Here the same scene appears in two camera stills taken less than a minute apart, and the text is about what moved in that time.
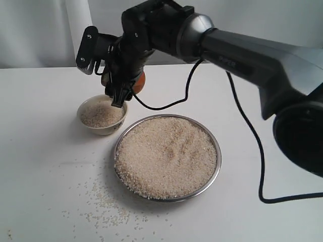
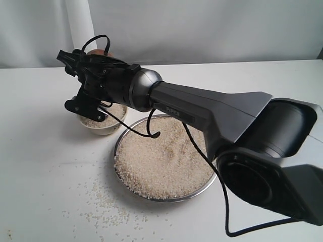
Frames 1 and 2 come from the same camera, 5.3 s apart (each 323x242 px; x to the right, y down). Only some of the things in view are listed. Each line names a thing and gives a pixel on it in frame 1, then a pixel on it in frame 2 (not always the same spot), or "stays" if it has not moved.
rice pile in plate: x=165 y=157 stays
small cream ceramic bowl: x=98 y=130 stays
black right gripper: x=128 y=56 to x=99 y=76
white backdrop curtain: x=43 y=34 stays
